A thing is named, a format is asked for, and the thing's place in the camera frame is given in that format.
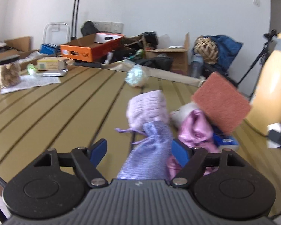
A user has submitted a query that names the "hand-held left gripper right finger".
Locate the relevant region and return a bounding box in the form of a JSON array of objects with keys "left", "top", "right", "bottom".
[{"left": 170, "top": 139, "right": 246, "bottom": 188}]

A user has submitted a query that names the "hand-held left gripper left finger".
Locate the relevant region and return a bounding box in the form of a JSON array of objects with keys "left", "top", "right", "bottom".
[{"left": 34, "top": 139, "right": 108, "bottom": 188}]

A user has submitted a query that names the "pink satin pouch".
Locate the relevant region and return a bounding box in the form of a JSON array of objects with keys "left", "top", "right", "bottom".
[{"left": 166, "top": 109, "right": 219, "bottom": 181}]

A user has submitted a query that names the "blue-purple knitted pouch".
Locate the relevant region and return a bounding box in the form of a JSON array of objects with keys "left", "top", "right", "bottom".
[{"left": 117, "top": 121, "right": 174, "bottom": 181}]

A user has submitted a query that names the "blue tissue packet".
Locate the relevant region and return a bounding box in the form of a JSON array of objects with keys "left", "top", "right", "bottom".
[{"left": 212, "top": 125, "right": 240, "bottom": 152}]

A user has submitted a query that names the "clear plastic bag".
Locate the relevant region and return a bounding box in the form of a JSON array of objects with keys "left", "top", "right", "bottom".
[{"left": 126, "top": 65, "right": 148, "bottom": 88}]

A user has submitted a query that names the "white soft item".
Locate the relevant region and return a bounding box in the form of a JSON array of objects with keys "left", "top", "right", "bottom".
[{"left": 170, "top": 103, "right": 199, "bottom": 126}]

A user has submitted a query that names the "khaki slatted folding table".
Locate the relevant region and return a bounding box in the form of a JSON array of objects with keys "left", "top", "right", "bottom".
[{"left": 0, "top": 62, "right": 281, "bottom": 216}]

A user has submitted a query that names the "yellow thermos jug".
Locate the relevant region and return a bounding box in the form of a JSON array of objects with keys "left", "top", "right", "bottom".
[{"left": 246, "top": 33, "right": 281, "bottom": 137}]

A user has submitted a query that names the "lilac knitted pouch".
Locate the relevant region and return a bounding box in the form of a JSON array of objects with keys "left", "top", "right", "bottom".
[{"left": 127, "top": 90, "right": 168, "bottom": 133}]

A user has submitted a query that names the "salmon pink sponge pad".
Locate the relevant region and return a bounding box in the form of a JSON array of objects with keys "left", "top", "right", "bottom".
[{"left": 191, "top": 71, "right": 252, "bottom": 135}]

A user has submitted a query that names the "black luggage bag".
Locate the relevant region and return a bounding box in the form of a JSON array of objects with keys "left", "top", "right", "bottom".
[{"left": 201, "top": 63, "right": 229, "bottom": 81}]

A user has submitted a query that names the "grey blue water bottle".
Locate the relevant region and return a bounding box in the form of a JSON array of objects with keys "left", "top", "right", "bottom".
[{"left": 190, "top": 53, "right": 205, "bottom": 78}]

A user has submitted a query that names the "silver foil packet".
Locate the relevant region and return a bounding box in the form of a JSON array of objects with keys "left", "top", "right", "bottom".
[{"left": 42, "top": 68, "right": 69, "bottom": 77}]

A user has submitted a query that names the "black flat bag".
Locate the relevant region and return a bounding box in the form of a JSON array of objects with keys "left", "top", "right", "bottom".
[{"left": 133, "top": 56, "right": 174, "bottom": 71}]

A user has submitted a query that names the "open brown cardboard box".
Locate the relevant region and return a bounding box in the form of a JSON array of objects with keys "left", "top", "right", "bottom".
[{"left": 144, "top": 33, "right": 191, "bottom": 72}]

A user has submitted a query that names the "clear plastic sheet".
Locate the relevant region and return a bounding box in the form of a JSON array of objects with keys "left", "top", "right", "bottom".
[{"left": 0, "top": 74, "right": 62, "bottom": 95}]

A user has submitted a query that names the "small yellow carton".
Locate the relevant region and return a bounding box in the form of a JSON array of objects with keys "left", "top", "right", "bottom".
[{"left": 37, "top": 57, "right": 75, "bottom": 71}]

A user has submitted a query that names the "dark blue fabric bag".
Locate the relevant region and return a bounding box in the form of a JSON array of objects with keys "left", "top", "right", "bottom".
[{"left": 201, "top": 35, "right": 243, "bottom": 73}]

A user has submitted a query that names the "orange cardboard box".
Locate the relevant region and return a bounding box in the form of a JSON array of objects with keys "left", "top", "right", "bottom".
[{"left": 60, "top": 33, "right": 125, "bottom": 63}]

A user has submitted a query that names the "green and white tube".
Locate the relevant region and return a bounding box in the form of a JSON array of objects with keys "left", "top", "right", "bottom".
[{"left": 26, "top": 63, "right": 38, "bottom": 75}]

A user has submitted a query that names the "woven wicker ball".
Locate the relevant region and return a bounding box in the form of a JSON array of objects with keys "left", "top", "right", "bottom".
[{"left": 193, "top": 36, "right": 219, "bottom": 64}]

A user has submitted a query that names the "brown bag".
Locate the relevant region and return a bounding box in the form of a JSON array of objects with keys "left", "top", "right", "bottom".
[{"left": 124, "top": 35, "right": 146, "bottom": 52}]

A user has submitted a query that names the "white slotted box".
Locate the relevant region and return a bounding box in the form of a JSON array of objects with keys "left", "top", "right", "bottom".
[{"left": 94, "top": 33, "right": 125, "bottom": 44}]

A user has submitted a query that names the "blue storage box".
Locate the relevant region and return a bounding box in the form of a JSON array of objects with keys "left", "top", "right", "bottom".
[{"left": 40, "top": 43, "right": 59, "bottom": 54}]

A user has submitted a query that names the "clear jar with snacks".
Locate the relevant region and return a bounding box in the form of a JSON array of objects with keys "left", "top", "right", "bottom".
[{"left": 0, "top": 54, "right": 22, "bottom": 89}]

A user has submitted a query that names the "black soft bag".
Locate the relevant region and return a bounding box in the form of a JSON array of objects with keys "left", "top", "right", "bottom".
[{"left": 81, "top": 21, "right": 101, "bottom": 37}]

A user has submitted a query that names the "large open cardboard box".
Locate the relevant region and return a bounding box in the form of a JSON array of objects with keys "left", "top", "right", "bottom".
[{"left": 0, "top": 36, "right": 41, "bottom": 62}]

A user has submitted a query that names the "black camera tripod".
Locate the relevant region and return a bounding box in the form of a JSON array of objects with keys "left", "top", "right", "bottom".
[{"left": 236, "top": 29, "right": 279, "bottom": 99}]

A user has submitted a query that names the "white tubular stool frame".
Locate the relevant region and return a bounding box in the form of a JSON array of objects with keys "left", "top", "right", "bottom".
[{"left": 43, "top": 23, "right": 71, "bottom": 45}]

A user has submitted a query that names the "black wagon pull handle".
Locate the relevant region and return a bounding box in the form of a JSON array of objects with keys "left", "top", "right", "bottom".
[{"left": 70, "top": 0, "right": 87, "bottom": 41}]

